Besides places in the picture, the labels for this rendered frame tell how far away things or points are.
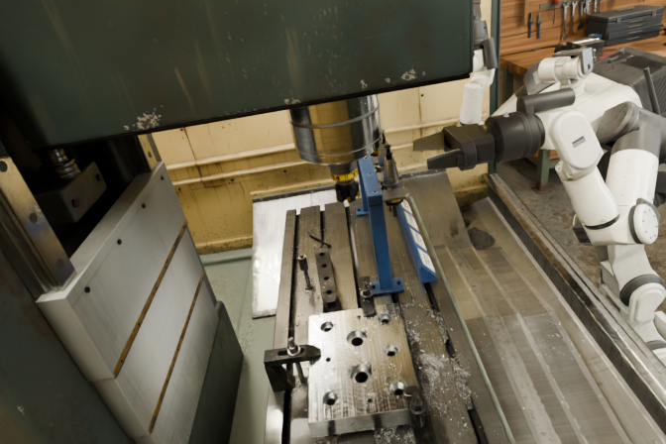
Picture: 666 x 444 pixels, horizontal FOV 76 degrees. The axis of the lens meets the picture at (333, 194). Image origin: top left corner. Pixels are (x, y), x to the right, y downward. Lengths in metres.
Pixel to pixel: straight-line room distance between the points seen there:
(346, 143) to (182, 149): 1.33
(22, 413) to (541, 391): 1.10
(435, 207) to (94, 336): 1.43
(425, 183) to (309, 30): 1.43
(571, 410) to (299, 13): 1.12
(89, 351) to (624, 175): 1.07
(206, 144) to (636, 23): 3.13
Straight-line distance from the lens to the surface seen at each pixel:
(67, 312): 0.76
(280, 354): 1.07
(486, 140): 0.81
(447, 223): 1.84
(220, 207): 2.05
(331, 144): 0.70
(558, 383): 1.36
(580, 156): 0.88
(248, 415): 1.48
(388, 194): 1.13
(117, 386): 0.87
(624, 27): 3.88
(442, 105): 1.89
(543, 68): 1.34
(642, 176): 1.11
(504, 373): 1.31
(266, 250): 1.85
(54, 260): 0.75
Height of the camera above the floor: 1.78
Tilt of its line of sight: 29 degrees down
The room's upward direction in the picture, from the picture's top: 11 degrees counter-clockwise
